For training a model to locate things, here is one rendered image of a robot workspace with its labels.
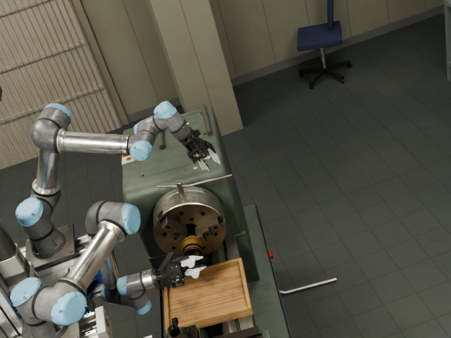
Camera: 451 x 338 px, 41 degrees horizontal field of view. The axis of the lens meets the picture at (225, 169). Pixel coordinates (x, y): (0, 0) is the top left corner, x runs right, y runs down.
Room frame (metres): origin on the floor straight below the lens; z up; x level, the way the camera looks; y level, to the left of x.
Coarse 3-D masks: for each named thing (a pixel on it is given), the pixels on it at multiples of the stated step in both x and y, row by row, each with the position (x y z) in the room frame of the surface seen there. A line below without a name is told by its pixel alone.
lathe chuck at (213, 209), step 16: (192, 192) 2.11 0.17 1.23; (160, 208) 2.10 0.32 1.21; (176, 208) 2.04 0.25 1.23; (192, 208) 2.04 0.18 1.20; (208, 208) 2.04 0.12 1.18; (160, 224) 2.05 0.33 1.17; (224, 224) 2.03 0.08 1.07; (160, 240) 2.05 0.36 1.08; (176, 240) 2.04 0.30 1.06; (208, 240) 2.04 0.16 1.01
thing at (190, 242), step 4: (188, 236) 1.98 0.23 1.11; (192, 236) 1.98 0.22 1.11; (184, 240) 1.95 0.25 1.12; (188, 240) 1.94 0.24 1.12; (192, 240) 1.94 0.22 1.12; (196, 240) 1.94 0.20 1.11; (200, 240) 1.95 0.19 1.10; (184, 244) 1.94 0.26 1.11; (188, 244) 1.92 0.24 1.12; (192, 244) 1.92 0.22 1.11; (196, 244) 1.92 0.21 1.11; (200, 244) 1.93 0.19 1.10; (184, 248) 1.93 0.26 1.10; (188, 248) 1.90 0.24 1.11; (192, 248) 1.90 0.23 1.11; (196, 248) 1.90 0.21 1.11; (200, 248) 1.91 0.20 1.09; (184, 252) 1.91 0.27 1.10; (188, 252) 1.94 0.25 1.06; (192, 252) 1.94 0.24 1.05; (196, 252) 1.94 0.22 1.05; (200, 252) 1.89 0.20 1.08; (196, 260) 1.90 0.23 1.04
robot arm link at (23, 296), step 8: (24, 280) 1.68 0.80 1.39; (32, 280) 1.66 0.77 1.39; (40, 280) 1.67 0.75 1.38; (16, 288) 1.65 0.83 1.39; (24, 288) 1.64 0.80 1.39; (32, 288) 1.62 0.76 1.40; (40, 288) 1.62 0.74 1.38; (16, 296) 1.61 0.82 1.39; (24, 296) 1.60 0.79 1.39; (32, 296) 1.60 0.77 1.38; (16, 304) 1.60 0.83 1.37; (24, 304) 1.59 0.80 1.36; (32, 304) 1.57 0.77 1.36; (24, 312) 1.59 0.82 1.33; (32, 312) 1.56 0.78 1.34; (24, 320) 1.61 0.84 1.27; (32, 320) 1.59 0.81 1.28; (40, 320) 1.59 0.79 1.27
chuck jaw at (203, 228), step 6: (210, 222) 2.02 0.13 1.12; (216, 222) 2.00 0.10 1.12; (198, 228) 2.02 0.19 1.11; (204, 228) 2.00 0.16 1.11; (210, 228) 2.00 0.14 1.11; (216, 228) 2.00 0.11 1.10; (198, 234) 1.98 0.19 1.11; (204, 234) 1.98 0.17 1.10; (210, 234) 1.98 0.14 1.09; (204, 240) 1.96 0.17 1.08
